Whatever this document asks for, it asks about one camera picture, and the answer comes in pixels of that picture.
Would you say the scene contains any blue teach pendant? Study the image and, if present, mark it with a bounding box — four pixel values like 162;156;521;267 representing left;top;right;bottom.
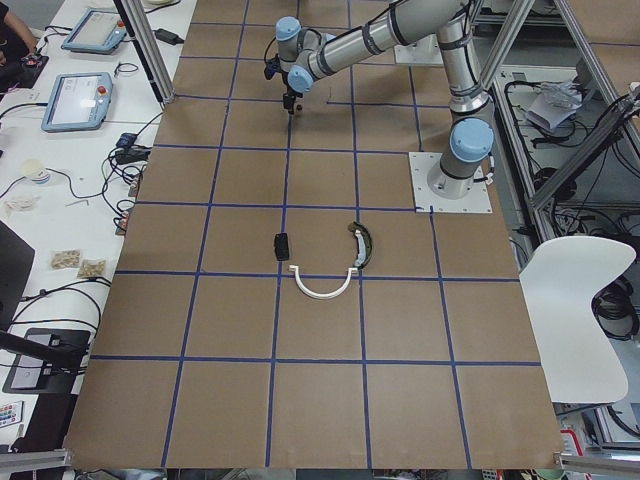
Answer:
61;9;127;55
41;72;113;133

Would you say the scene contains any white curved plastic bracket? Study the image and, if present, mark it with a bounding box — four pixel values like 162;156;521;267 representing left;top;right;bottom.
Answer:
288;264;358;300

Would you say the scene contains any near blue teach pendant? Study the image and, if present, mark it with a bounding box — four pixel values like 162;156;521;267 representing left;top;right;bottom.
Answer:
41;72;113;133

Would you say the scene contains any dark green brake shoe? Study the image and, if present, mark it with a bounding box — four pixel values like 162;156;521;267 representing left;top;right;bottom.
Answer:
347;221;373;271

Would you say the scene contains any black flat metal plate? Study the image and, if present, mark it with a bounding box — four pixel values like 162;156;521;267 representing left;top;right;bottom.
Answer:
274;232;290;262

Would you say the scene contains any bag of small parts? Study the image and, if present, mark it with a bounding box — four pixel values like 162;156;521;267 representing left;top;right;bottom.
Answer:
49;249;82;270

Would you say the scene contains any black power adapter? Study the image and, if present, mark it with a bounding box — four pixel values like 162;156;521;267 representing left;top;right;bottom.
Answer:
154;28;184;45

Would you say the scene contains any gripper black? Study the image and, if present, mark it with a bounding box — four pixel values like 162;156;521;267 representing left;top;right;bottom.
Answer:
283;89;303;115

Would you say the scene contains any far blue teach pendant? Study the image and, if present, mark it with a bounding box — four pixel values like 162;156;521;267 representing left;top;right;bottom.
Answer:
61;9;127;55

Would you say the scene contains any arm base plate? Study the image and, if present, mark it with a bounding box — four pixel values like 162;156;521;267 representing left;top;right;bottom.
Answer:
408;152;493;214
393;34;443;67

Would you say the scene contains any white paper cup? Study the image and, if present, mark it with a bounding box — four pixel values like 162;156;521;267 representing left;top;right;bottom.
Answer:
21;158;51;185

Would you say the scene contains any white chair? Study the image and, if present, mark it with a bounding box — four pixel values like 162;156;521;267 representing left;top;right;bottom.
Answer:
519;236;636;404

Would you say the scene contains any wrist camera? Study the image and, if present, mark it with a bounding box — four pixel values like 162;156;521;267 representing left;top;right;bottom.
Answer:
264;55;281;80

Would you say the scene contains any aluminium frame post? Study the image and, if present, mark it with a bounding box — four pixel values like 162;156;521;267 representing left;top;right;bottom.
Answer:
114;0;175;105

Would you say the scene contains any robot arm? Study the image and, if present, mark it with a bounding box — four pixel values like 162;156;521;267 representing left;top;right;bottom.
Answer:
264;0;495;200

